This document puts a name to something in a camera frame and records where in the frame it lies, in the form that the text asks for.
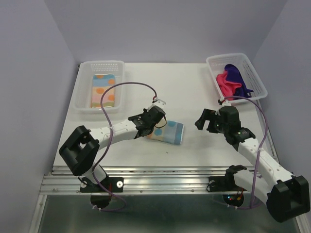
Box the aluminium rail frame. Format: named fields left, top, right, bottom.
left=30, top=155, right=310, bottom=233

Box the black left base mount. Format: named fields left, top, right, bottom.
left=78, top=177, right=126, bottom=212

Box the purple towel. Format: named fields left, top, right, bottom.
left=225, top=64, right=253, bottom=98

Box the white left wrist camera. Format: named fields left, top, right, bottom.
left=149, top=99, right=166, bottom=110

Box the white perforated basket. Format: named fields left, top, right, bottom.
left=72, top=61, right=125, bottom=114
left=206, top=53, right=268, bottom=105

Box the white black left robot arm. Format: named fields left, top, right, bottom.
left=59, top=106, right=165, bottom=191

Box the pink towel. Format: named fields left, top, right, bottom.
left=216, top=71, right=242, bottom=97

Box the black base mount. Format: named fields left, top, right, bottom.
left=78, top=177, right=126, bottom=212
left=206, top=176, right=248, bottom=209

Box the orange polka dot towel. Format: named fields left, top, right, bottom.
left=90, top=74, right=116, bottom=108

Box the white perforated right basket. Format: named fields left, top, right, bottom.
left=206, top=53, right=268, bottom=105

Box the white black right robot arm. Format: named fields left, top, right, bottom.
left=195, top=106, right=311, bottom=222

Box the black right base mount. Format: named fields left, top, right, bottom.
left=206, top=176, right=248, bottom=209

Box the white perforated left basket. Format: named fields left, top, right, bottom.
left=72, top=61, right=125, bottom=114

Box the blue orange dotted towel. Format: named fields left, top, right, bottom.
left=147, top=120, right=184, bottom=145

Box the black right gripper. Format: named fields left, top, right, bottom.
left=194, top=108, right=228, bottom=134

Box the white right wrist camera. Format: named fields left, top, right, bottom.
left=218, top=98, right=231, bottom=106

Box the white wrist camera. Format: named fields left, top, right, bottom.
left=149, top=99, right=166, bottom=110
left=218, top=98, right=231, bottom=106

